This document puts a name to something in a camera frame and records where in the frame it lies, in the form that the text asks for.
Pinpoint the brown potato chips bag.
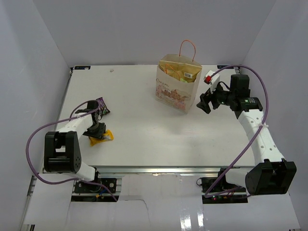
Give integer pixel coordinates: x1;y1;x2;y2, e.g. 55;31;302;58
158;60;202;83

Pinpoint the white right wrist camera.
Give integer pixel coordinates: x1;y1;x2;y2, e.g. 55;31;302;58
204;70;220;93

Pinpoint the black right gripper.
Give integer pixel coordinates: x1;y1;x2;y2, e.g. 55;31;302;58
197;81;236;114

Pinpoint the cream paper gift bag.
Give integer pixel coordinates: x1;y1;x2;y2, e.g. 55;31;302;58
155;39;202;113

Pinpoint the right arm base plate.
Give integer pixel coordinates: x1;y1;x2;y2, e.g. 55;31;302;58
196;168;248;205

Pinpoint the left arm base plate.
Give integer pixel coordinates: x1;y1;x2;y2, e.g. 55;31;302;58
73;178;117;194

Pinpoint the aluminium front rail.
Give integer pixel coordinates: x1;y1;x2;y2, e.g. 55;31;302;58
96;166;221;174

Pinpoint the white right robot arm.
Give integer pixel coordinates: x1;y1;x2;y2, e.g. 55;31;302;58
197;71;296;195

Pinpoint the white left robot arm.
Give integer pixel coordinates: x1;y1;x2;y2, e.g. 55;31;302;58
44;100;106;192

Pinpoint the brown m&m's candy pack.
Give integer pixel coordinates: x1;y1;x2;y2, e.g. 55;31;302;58
96;97;110;116

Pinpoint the yellow snack bar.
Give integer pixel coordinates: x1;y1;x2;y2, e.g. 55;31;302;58
89;129;114;147

